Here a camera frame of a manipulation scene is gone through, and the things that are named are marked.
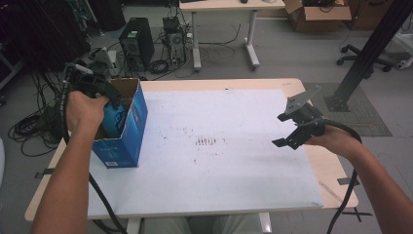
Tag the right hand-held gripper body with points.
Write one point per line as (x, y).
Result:
(307, 118)

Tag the blue bottle with white cap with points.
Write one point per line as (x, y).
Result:
(113, 122)

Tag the black computer tower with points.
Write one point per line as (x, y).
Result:
(138, 39)

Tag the person's right hand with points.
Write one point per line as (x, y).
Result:
(337, 139)

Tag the blue cardboard box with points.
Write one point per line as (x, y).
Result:
(130, 143)

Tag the white power supply unit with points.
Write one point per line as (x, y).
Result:
(114, 61)

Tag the open computer case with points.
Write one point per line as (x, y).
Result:
(175, 42)

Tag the open brown cardboard box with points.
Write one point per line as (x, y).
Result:
(324, 14)

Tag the closed brown cardboard box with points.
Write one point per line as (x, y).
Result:
(365, 19)

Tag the grey floor mat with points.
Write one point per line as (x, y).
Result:
(370, 122)

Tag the crossed black tape strips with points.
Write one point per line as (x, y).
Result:
(356, 213)

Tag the white-legged wooden desk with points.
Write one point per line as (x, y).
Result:
(227, 5)

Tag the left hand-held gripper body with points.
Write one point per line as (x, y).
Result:
(87, 81)

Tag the black office chair base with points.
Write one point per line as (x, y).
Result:
(363, 58)

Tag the black tape strip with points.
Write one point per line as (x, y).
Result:
(345, 181)
(45, 172)

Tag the white table leg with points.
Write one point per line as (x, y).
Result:
(133, 226)
(264, 223)

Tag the white equipment base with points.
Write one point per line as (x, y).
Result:
(405, 61)

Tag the white table mat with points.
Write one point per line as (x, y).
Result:
(211, 188)

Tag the black metal post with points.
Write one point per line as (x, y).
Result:
(380, 42)

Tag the clear tape strip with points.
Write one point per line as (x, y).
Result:
(331, 192)

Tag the person's left hand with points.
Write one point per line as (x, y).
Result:
(84, 112)

